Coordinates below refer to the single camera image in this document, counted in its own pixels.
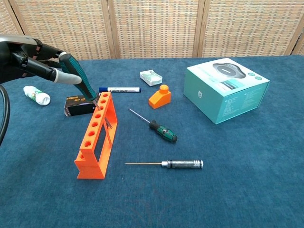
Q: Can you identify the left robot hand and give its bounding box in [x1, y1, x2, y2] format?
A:
[0, 35, 82, 85]

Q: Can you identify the large teal handled screwdriver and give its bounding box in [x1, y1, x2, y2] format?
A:
[58, 53, 114, 129]

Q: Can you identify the orange tool rack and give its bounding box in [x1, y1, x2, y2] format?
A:
[74, 92, 118, 180]

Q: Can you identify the small green black screwdriver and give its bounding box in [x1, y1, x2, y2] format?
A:
[129, 108, 178, 143]

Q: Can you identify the silver precision screwdriver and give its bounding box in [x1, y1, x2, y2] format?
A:
[124, 160, 204, 170]

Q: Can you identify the white bottle green print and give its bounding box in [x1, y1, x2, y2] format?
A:
[23, 85, 51, 106]

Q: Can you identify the black rectangular box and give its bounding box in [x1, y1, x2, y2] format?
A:
[64, 95, 100, 118]

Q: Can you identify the blue whiteboard marker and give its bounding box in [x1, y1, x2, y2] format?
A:
[98, 86, 142, 94]

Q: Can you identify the white tissue packet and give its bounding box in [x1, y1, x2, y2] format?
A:
[139, 69, 164, 86]

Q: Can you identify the woven wooden folding screen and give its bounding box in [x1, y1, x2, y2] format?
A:
[0, 0, 304, 64]

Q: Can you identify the orange block with cylinder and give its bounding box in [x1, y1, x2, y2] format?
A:
[148, 84, 172, 110]

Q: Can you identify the teal product box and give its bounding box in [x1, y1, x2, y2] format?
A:
[183, 57, 271, 125]

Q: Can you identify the blue table cloth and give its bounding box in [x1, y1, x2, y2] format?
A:
[0, 55, 304, 228]

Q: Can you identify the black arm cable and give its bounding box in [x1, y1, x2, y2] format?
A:
[0, 85, 11, 147]

